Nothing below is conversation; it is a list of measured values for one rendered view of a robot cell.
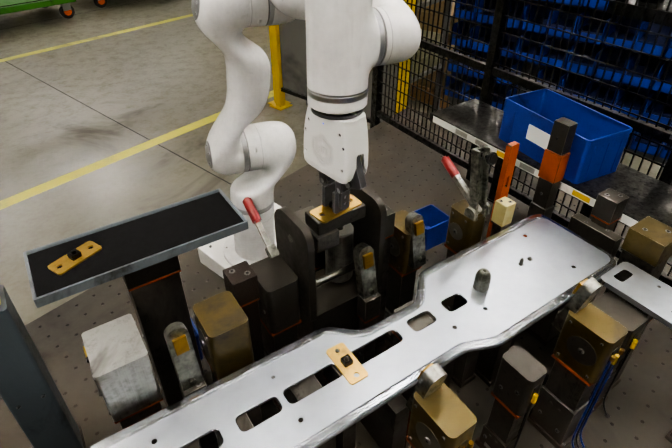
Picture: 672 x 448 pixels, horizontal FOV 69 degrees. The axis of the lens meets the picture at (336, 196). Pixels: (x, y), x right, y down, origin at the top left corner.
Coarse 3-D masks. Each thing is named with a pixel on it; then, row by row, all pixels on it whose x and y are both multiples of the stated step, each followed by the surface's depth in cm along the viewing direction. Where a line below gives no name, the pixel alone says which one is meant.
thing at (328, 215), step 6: (354, 198) 81; (330, 204) 79; (354, 204) 80; (360, 204) 80; (312, 210) 79; (318, 210) 79; (324, 210) 79; (330, 210) 79; (348, 210) 79; (318, 216) 77; (324, 216) 77; (330, 216) 77; (336, 216) 77; (324, 222) 76
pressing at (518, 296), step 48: (528, 240) 115; (576, 240) 115; (432, 288) 102; (528, 288) 102; (336, 336) 92; (432, 336) 92; (480, 336) 92; (240, 384) 83; (288, 384) 83; (336, 384) 83; (384, 384) 83; (144, 432) 76; (192, 432) 76; (240, 432) 76; (288, 432) 76; (336, 432) 77
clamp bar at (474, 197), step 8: (472, 152) 107; (480, 152) 106; (488, 152) 108; (472, 160) 108; (480, 160) 107; (488, 160) 105; (496, 160) 106; (472, 168) 109; (480, 168) 109; (488, 168) 109; (472, 176) 110; (480, 176) 110; (472, 184) 110; (480, 184) 111; (472, 192) 111; (480, 192) 112; (472, 200) 112; (480, 200) 114
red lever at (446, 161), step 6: (444, 156) 118; (444, 162) 117; (450, 162) 117; (450, 168) 116; (456, 168) 117; (450, 174) 117; (456, 174) 116; (456, 180) 116; (462, 180) 116; (462, 186) 115; (462, 192) 116; (468, 192) 115; (468, 198) 114; (480, 210) 114
